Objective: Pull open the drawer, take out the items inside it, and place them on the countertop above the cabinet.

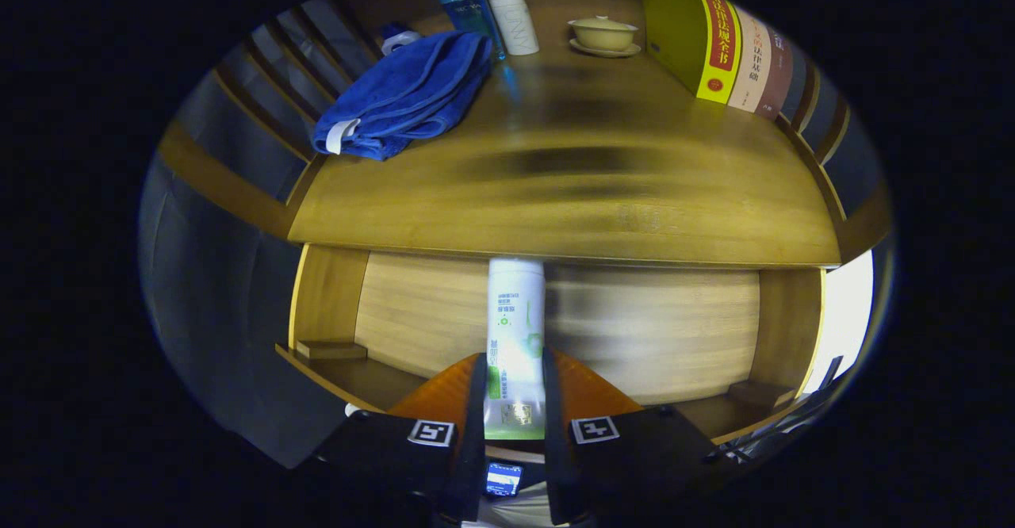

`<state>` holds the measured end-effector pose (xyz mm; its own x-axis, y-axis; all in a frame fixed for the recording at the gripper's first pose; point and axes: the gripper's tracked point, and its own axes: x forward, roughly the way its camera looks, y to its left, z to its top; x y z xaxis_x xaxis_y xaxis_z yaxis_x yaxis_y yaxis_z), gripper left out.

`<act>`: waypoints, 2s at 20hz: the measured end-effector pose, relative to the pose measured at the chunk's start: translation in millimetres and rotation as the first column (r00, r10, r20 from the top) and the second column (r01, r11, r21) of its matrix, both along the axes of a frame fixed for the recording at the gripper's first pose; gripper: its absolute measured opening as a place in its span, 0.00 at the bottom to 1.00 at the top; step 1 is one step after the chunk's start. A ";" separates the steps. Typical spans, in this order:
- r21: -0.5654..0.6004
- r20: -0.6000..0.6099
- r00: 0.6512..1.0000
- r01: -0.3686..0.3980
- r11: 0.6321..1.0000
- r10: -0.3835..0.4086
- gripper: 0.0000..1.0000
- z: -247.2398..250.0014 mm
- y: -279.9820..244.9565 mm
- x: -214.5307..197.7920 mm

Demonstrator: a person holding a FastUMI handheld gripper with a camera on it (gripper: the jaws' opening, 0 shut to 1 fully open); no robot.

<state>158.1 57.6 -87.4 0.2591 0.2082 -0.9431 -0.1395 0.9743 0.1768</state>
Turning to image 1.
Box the wooden countertop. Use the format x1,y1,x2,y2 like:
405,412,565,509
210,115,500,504
287,33,841,269

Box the small white blue-capped bottle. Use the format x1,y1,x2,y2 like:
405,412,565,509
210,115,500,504
381,23,423,57

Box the white tube with green label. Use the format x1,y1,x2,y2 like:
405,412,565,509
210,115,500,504
484,257,548,442

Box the brown book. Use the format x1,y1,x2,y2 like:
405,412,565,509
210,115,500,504
756,29,795,121

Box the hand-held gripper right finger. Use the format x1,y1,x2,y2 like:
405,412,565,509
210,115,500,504
542,346,726,525

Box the blue folded towel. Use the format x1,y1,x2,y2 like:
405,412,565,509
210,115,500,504
312,30,496,162

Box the yellow book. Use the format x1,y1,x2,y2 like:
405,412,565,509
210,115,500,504
632,0,744,105

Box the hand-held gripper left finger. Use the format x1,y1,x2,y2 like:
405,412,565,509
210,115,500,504
305,351,488,525

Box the wooden drawer with black knob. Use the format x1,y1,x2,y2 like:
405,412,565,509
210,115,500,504
274,243,827,446

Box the beige lidded teacup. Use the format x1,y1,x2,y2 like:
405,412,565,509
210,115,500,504
568,15,642,59

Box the smartphone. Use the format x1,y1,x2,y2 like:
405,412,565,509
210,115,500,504
485,462,524,499

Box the orange and white book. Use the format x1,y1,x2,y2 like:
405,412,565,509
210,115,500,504
727,5,774,113

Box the white pump bottle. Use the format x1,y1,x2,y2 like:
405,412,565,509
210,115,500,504
474,0,540,56

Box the teal bottle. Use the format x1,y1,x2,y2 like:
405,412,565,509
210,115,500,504
434,0,506,61

